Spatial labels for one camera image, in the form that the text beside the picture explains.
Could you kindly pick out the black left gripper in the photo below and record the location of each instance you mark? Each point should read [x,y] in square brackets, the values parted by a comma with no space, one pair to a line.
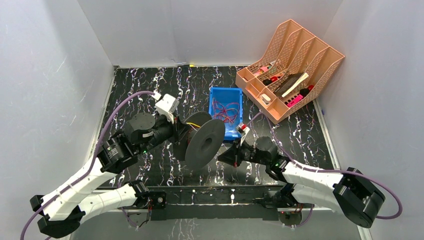
[179,127]

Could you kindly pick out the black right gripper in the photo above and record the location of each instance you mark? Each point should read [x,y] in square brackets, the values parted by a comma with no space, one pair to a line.
[233,155]

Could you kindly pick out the black cable spool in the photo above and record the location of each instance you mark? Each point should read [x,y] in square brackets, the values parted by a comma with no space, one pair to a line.
[202,142]

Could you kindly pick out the blue plastic bin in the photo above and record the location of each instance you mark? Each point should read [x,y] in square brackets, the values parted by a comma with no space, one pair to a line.
[226,104]

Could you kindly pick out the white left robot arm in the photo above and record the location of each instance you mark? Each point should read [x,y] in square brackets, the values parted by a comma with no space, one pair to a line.
[65,209]

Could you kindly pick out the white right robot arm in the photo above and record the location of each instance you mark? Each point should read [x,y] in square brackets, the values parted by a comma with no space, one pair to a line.
[281,168]

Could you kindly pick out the white correction tape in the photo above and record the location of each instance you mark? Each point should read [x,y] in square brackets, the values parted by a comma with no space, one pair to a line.
[265,99]

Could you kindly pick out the pink marker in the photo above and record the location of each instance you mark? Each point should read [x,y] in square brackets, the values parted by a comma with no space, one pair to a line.
[294,100]

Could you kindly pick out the black notebook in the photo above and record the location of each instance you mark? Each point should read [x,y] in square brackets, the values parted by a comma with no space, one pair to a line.
[287,84]

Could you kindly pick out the red black marker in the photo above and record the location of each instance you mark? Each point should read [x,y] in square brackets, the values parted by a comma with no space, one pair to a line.
[305,91]

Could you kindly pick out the peach desk file organizer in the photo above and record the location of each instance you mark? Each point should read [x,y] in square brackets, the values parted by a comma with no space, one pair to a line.
[293,49]

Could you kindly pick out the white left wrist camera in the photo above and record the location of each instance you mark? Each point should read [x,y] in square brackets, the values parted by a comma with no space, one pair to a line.
[166,105]

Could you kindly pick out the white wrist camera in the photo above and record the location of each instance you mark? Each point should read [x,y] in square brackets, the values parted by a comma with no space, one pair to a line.
[243,129]
[166,105]

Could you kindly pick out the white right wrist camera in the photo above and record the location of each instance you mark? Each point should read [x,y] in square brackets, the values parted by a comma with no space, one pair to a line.
[243,129]

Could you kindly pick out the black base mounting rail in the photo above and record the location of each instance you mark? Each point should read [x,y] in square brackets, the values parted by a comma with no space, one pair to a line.
[212,200]

